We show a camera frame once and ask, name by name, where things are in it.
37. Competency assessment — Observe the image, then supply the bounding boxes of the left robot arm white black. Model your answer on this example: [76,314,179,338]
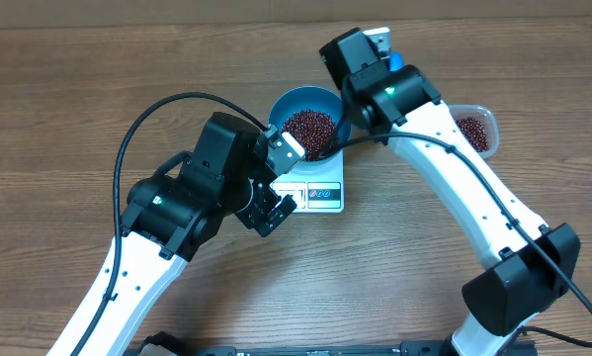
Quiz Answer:
[49,112,305,355]

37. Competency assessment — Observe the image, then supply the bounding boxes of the clear plastic container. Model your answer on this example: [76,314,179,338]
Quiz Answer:
[449,105,499,159]

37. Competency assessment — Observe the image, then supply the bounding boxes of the red beans in bowl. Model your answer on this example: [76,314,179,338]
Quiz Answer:
[282,109,338,161]

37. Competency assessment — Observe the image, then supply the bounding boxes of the red adzuki beans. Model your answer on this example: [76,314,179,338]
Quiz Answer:
[457,117,489,152]

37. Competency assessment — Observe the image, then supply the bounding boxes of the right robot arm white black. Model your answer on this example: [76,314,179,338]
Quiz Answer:
[319,29,580,355]

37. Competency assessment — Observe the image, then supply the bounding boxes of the teal blue bowl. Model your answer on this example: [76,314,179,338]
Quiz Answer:
[269,86,352,160]

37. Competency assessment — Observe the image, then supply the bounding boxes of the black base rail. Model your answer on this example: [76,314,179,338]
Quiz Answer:
[127,330,539,356]

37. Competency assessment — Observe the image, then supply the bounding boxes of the white digital kitchen scale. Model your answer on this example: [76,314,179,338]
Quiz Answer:
[272,151,345,214]

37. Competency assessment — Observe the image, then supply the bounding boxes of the blue plastic scoop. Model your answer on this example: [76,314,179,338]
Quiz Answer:
[388,51,404,72]

